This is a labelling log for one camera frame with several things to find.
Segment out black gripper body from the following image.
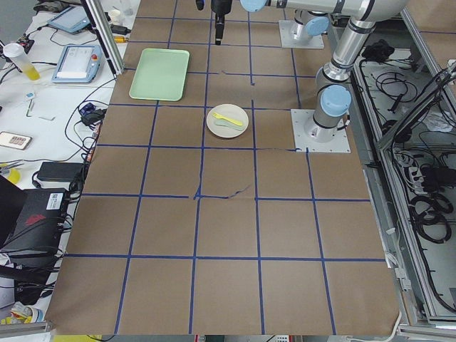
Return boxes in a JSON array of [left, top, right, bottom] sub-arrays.
[[211, 0, 232, 15]]

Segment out cream round plate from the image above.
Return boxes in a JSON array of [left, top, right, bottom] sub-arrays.
[[206, 104, 249, 138]]

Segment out yellow plastic fork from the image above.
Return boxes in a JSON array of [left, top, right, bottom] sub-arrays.
[[212, 112, 243, 127]]

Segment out pale green plastic spoon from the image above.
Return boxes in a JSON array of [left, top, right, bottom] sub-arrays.
[[214, 119, 242, 130]]

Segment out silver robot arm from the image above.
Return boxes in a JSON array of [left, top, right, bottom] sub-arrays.
[[291, 9, 329, 41], [241, 0, 407, 143]]

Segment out green plastic tray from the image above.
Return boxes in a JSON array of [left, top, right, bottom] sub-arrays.
[[129, 48, 190, 102]]

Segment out white paper cup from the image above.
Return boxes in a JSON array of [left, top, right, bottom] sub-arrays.
[[108, 9, 123, 26]]

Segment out far teach pendant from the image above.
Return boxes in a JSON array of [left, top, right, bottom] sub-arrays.
[[48, 6, 90, 33]]

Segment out teach pendant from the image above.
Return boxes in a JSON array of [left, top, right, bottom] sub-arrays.
[[48, 6, 90, 33], [51, 45, 102, 83]]

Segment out near teach pendant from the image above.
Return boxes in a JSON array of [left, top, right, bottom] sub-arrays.
[[51, 45, 102, 83]]

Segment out bottle with yellow liquid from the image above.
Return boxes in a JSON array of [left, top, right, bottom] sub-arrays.
[[3, 43, 40, 81]]

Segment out black power brick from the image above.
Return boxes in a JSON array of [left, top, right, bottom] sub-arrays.
[[37, 162, 83, 182]]

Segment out smartphone with case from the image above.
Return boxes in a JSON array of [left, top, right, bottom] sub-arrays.
[[0, 131, 32, 150]]

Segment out black computer box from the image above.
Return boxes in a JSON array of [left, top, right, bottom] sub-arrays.
[[1, 177, 70, 284]]

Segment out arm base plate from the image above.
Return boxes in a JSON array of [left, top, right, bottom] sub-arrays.
[[291, 109, 351, 153], [279, 20, 328, 49]]

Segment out aluminium frame post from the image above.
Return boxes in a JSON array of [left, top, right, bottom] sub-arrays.
[[81, 0, 125, 76]]

